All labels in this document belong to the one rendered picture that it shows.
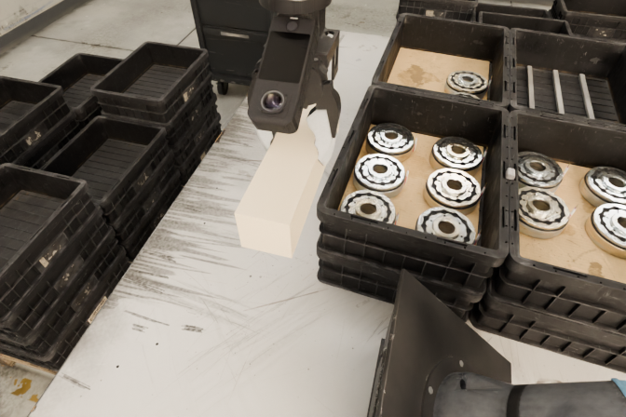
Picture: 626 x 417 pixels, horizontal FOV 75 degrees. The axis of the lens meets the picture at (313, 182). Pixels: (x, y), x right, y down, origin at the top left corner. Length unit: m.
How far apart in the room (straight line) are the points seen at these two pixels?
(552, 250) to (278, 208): 0.55
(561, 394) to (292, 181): 0.36
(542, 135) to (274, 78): 0.71
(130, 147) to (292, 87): 1.42
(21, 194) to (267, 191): 1.20
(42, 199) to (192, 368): 0.88
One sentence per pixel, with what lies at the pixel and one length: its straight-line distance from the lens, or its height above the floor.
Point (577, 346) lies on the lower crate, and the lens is 0.88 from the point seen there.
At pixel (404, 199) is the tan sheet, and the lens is 0.83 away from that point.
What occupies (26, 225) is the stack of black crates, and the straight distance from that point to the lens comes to 1.47.
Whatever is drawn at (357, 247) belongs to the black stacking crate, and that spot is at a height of 0.85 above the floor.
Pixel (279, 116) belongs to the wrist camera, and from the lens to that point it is 0.37.
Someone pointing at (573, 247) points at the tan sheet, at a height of 0.83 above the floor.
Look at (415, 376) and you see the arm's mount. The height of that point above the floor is 0.91.
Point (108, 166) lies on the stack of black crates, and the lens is 1.71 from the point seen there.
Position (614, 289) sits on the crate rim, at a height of 0.93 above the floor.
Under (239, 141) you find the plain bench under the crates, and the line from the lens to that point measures 1.16.
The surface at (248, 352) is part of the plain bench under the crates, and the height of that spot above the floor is 0.70.
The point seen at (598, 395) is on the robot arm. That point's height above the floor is 1.00.
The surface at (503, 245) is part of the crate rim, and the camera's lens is 0.68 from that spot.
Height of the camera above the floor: 1.43
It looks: 46 degrees down
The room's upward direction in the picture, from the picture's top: straight up
